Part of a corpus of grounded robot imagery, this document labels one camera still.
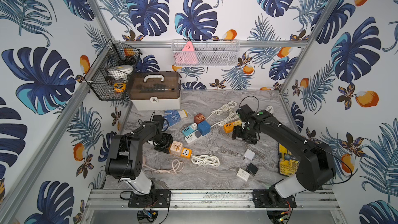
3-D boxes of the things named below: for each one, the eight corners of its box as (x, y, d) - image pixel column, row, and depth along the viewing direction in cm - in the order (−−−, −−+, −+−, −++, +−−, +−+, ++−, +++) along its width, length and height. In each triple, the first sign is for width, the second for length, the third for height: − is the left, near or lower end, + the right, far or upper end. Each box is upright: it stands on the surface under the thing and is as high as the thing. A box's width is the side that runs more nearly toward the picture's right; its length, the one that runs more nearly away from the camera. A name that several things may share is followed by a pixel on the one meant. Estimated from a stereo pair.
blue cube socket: (202, 138, 97) (202, 131, 91) (197, 131, 100) (197, 124, 94) (210, 133, 99) (211, 126, 93) (205, 126, 102) (206, 119, 96)
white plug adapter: (235, 175, 83) (236, 174, 81) (238, 168, 85) (239, 167, 84) (246, 181, 81) (247, 180, 79) (249, 174, 83) (250, 173, 82)
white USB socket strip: (187, 144, 94) (187, 142, 92) (184, 139, 96) (184, 137, 94) (201, 136, 98) (201, 134, 95) (198, 132, 100) (198, 129, 97)
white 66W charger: (242, 155, 91) (243, 154, 89) (245, 149, 93) (246, 147, 91) (251, 160, 89) (252, 159, 87) (254, 154, 91) (255, 152, 89)
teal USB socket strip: (186, 139, 97) (185, 136, 94) (181, 134, 99) (181, 131, 96) (196, 132, 100) (196, 129, 97) (192, 127, 103) (191, 123, 100)
